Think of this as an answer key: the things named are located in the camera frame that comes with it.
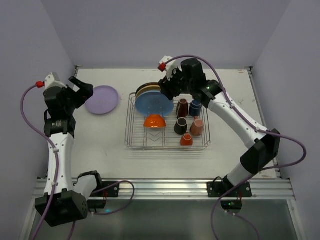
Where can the yellow plate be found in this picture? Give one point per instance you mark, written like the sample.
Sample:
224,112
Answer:
148,88

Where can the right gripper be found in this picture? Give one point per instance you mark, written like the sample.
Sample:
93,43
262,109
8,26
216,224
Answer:
169,88

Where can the purple plate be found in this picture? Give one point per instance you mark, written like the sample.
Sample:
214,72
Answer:
104,100

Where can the blue cup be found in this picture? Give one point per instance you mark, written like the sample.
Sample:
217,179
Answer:
195,108

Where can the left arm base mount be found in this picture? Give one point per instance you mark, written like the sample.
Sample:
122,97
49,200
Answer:
98,199

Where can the red orange cup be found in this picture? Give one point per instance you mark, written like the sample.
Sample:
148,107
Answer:
186,140

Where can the wire dish rack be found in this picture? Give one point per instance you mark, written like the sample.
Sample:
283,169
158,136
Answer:
138,137

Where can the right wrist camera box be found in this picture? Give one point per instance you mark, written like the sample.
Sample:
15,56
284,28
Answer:
170,68

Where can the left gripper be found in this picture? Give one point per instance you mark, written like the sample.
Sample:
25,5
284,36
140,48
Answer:
75,92

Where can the black cup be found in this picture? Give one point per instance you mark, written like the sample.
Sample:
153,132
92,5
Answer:
181,126

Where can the green rimmed printed plate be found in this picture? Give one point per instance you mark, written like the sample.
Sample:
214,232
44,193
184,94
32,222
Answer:
146,85

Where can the aluminium rail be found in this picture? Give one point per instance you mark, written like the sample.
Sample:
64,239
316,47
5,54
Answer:
196,189

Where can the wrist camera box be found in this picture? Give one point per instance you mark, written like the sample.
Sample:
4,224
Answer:
170,68
51,80

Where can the blue plate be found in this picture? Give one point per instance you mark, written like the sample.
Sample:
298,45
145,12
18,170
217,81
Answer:
153,103

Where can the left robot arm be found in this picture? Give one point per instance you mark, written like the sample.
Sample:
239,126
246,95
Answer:
64,201

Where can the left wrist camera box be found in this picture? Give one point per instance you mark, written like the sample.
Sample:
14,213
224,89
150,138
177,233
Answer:
51,80

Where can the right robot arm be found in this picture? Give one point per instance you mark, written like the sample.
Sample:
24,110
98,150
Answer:
262,144

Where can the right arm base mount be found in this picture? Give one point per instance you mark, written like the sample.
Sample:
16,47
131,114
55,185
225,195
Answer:
215,190

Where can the pink cup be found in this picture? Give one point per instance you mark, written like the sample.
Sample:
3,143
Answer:
197,127

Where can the dark brown cup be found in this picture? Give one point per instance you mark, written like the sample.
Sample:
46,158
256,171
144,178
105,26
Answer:
182,109

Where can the orange bowl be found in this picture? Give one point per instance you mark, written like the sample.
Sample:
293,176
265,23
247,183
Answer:
154,121

